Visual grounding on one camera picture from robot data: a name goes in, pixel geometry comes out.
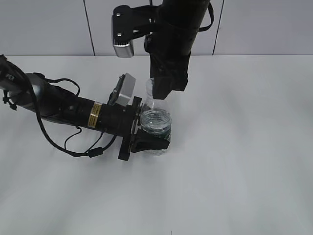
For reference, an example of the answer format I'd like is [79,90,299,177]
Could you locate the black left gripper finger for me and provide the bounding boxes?
[132,129,170,153]

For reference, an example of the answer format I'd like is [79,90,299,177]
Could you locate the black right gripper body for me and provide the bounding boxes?
[149,52,190,81]

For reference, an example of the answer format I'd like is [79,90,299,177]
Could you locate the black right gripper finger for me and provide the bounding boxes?
[153,76,174,99]
[171,70,188,91]

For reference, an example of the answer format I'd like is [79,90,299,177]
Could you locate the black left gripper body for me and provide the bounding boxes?
[118,96,142,161]

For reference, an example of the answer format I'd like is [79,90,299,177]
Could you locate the clear water bottle green label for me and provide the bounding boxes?
[140,78,172,142]

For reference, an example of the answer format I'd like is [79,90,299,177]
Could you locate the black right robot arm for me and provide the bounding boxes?
[145,0,214,100]

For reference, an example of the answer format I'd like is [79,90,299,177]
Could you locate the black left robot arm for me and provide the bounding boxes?
[0,55,170,161]

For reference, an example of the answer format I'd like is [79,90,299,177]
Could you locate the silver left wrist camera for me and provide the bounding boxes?
[108,73,136,107]

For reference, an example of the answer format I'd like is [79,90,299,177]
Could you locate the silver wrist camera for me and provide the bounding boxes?
[108,73,136,107]
[112,5,157,58]

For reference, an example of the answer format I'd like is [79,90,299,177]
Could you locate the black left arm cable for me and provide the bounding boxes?
[23,73,118,159]

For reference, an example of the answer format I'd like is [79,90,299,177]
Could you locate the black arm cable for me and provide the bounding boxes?
[197,2,214,32]
[23,73,118,159]

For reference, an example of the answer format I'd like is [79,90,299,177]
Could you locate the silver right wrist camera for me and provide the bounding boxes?
[112,5,157,58]

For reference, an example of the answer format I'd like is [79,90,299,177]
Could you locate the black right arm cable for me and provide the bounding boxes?
[197,2,214,32]

